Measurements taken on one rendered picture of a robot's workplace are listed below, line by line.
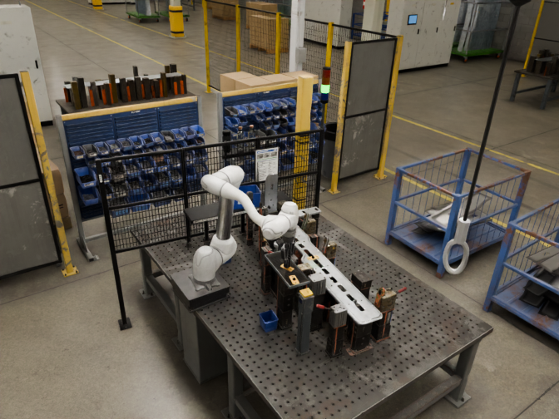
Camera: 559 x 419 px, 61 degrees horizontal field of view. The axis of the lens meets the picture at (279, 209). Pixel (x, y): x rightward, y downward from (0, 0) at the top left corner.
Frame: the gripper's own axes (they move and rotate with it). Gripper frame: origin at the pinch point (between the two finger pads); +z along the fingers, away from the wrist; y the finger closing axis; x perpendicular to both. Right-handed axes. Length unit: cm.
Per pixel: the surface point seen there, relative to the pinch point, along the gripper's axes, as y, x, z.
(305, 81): 125, 83, -77
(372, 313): 15, -54, 20
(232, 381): -38, 12, 82
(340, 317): -2.1, -42.6, 18.9
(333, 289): 18.7, -23.9, 20.0
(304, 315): -14.8, -25.2, 18.7
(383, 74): 381, 142, -34
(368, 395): -15, -73, 50
